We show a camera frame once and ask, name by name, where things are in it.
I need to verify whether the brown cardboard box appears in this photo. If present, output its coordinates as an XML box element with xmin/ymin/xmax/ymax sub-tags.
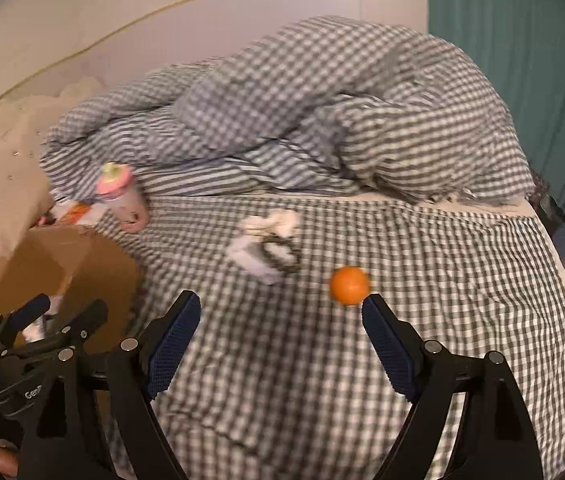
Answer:
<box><xmin>0</xmin><ymin>223</ymin><xmax>146</xmax><ymax>361</ymax></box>

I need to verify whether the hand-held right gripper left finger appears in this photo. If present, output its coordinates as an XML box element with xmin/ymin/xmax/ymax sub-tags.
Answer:
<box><xmin>15</xmin><ymin>290</ymin><xmax>202</xmax><ymax>480</ymax></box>

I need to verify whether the pink lidded cup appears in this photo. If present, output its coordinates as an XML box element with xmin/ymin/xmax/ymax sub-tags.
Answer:
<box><xmin>95</xmin><ymin>161</ymin><xmax>150</xmax><ymax>233</ymax></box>

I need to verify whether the grey checked duvet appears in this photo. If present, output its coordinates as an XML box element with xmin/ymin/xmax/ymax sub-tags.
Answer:
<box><xmin>40</xmin><ymin>15</ymin><xmax>535</xmax><ymax>206</ymax></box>

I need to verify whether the teal curtain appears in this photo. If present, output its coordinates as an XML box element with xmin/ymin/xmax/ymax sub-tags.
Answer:
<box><xmin>425</xmin><ymin>0</ymin><xmax>565</xmax><ymax>241</ymax></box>

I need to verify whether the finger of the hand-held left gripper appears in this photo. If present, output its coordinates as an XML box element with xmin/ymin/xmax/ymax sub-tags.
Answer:
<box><xmin>0</xmin><ymin>294</ymin><xmax>52</xmax><ymax>348</ymax></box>
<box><xmin>0</xmin><ymin>299</ymin><xmax>110</xmax><ymax>361</ymax></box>

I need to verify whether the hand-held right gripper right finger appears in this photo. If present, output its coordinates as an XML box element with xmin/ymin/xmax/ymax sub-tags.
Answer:
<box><xmin>361</xmin><ymin>294</ymin><xmax>545</xmax><ymax>480</ymax></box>

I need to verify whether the orange fruit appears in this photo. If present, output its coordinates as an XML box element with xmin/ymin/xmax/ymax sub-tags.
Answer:
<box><xmin>329</xmin><ymin>266</ymin><xmax>370</xmax><ymax>307</ymax></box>

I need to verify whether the orange packet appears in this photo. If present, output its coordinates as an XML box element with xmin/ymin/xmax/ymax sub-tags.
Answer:
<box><xmin>60</xmin><ymin>201</ymin><xmax>90</xmax><ymax>226</ymax></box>

